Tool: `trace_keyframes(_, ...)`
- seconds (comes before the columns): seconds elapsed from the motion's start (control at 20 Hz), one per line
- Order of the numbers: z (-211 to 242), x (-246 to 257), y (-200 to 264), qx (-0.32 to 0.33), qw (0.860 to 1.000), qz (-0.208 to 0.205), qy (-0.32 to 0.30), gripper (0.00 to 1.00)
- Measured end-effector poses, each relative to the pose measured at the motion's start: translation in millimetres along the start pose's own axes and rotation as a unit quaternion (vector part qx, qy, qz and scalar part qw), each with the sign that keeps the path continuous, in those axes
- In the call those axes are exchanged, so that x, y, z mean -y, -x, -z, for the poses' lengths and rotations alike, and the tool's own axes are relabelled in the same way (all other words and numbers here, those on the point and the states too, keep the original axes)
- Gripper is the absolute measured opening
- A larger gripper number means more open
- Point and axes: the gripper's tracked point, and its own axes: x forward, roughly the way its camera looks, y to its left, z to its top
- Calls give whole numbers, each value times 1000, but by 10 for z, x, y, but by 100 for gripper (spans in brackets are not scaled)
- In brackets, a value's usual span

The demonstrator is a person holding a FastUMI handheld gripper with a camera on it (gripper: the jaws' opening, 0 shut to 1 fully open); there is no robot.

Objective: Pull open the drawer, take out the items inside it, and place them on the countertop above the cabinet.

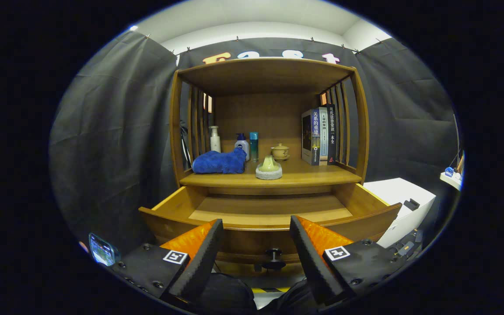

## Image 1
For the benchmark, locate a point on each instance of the book with pale spine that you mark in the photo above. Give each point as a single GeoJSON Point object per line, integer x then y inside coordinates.
{"type": "Point", "coordinates": [323, 135]}

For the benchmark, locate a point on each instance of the smartphone with lit screen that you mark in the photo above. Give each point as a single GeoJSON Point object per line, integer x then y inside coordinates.
{"type": "Point", "coordinates": [102, 250]}

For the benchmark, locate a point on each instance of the teal cylindrical bottle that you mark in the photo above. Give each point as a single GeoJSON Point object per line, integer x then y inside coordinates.
{"type": "Point", "coordinates": [254, 148]}

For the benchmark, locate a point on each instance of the wooden cabinet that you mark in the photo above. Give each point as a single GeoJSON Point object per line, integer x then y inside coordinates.
{"type": "Point", "coordinates": [260, 118]}

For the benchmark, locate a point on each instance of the blue towel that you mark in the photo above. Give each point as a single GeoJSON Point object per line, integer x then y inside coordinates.
{"type": "Point", "coordinates": [217, 162]}

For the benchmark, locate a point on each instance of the person's dark trousers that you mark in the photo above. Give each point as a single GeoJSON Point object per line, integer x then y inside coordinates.
{"type": "Point", "coordinates": [230, 294]}

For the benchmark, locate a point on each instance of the black equipment piece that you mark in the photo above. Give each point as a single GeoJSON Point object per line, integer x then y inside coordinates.
{"type": "Point", "coordinates": [406, 247]}

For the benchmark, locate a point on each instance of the beige lidded teacup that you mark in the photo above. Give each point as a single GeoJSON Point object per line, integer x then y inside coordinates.
{"type": "Point", "coordinates": [280, 152]}

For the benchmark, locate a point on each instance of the white bottle with blue cap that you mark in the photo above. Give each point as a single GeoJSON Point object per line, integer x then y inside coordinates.
{"type": "Point", "coordinates": [242, 146]}

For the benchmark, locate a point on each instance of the small black block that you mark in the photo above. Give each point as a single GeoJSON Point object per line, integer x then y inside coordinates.
{"type": "Point", "coordinates": [411, 204]}

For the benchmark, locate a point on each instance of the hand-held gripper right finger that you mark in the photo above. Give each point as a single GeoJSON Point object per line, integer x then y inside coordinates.
{"type": "Point", "coordinates": [311, 267]}

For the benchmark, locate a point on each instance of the wooden countertop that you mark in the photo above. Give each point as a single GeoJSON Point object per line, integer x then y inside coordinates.
{"type": "Point", "coordinates": [313, 175]}

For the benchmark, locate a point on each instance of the small blue object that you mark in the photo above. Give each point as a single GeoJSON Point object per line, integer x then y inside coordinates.
{"type": "Point", "coordinates": [449, 172]}

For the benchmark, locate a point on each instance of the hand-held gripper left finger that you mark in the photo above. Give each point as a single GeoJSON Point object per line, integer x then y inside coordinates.
{"type": "Point", "coordinates": [199, 267]}

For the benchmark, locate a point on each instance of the white pump bottle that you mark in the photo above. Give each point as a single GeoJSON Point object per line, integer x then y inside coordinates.
{"type": "Point", "coordinates": [215, 142]}

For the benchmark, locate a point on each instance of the book with black spine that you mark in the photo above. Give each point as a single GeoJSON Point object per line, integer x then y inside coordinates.
{"type": "Point", "coordinates": [332, 135]}

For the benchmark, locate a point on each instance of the white shelf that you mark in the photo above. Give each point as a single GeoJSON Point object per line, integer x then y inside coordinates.
{"type": "Point", "coordinates": [451, 180]}

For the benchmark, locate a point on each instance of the grey book with blue spine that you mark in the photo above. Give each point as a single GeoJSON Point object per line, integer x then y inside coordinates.
{"type": "Point", "coordinates": [306, 135]}

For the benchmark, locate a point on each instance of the wooden drawer with black knob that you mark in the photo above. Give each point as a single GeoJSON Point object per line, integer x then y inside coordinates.
{"type": "Point", "coordinates": [269, 206]}

